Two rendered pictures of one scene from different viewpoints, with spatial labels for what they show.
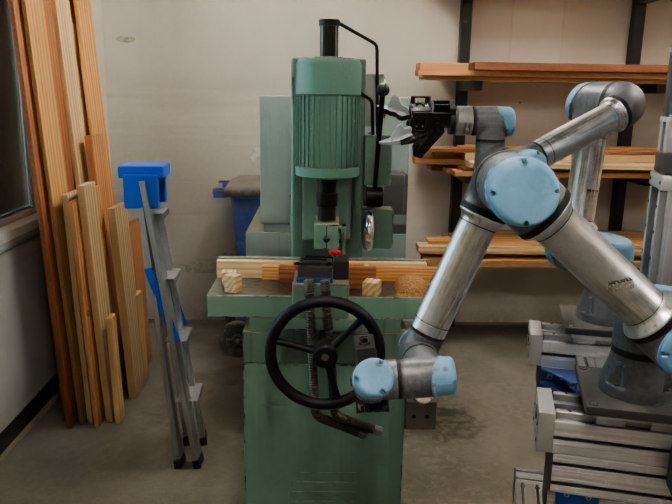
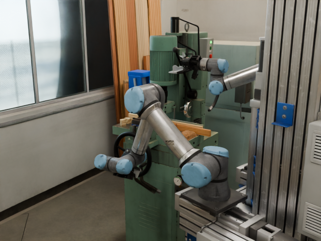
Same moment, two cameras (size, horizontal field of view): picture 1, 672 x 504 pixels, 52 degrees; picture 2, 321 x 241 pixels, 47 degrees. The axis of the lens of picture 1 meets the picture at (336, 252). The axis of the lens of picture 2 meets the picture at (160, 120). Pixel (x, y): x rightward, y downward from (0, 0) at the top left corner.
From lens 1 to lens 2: 136 cm
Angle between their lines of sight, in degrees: 34
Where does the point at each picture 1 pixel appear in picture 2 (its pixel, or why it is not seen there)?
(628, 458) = (201, 222)
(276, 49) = (250, 13)
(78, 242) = not seen: hidden behind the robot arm
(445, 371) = (121, 164)
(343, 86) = (161, 48)
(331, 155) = (157, 76)
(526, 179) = (131, 95)
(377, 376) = (99, 160)
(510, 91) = not seen: outside the picture
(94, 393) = not seen: hidden behind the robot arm
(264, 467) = (130, 197)
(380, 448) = (168, 201)
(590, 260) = (158, 130)
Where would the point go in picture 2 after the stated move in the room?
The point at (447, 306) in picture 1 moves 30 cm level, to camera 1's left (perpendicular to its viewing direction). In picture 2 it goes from (138, 141) to (95, 131)
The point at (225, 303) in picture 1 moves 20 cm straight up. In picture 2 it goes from (117, 130) to (116, 101)
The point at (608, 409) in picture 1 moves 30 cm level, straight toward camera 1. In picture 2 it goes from (187, 196) to (128, 213)
